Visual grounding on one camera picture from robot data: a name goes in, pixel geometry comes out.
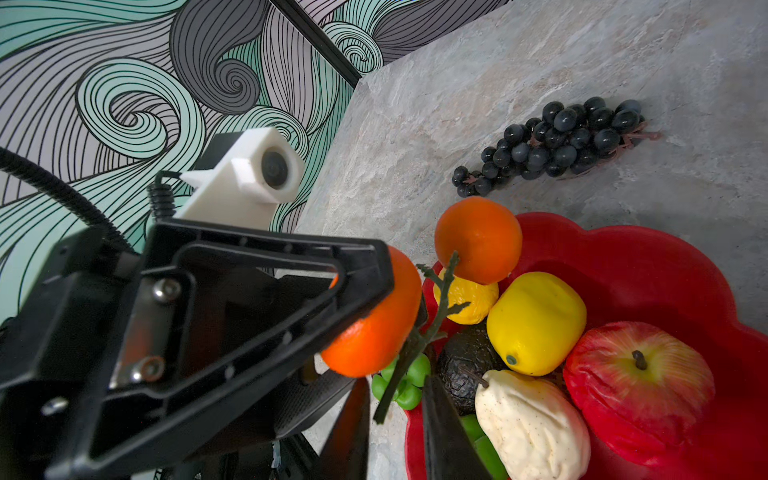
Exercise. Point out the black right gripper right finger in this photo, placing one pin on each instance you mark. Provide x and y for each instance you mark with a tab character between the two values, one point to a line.
449	454

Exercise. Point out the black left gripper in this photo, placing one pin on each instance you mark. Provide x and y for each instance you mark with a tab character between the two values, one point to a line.
119	363

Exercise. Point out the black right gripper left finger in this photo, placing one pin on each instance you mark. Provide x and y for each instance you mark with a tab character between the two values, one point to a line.
345	453

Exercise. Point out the green lime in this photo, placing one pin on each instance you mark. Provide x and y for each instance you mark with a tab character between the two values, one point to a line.
483	447

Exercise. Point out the dark brown passion fruit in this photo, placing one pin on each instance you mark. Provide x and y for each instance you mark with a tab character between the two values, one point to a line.
408	393

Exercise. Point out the beige garlic bulb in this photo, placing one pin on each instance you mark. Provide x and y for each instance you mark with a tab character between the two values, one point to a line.
536	432

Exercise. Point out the dark avocado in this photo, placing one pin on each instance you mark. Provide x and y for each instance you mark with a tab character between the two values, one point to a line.
466	355

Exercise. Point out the orange cherry tomato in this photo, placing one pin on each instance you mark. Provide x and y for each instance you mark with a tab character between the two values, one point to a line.
486	236
373	342

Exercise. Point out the large yellow lemon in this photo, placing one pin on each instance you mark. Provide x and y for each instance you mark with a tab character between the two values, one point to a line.
536	323

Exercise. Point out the small wrinkled yellow fruit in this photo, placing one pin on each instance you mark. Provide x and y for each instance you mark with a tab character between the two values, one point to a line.
480	299

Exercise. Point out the red apple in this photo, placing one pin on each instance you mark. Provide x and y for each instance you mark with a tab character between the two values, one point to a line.
640	390

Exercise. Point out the red flower-shaped fruit bowl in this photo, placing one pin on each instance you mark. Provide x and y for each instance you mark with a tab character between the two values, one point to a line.
644	274

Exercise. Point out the dark purple grape bunch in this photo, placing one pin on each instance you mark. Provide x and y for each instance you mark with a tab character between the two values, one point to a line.
564	142

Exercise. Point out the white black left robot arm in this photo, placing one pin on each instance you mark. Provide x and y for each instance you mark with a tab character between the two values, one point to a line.
122	363

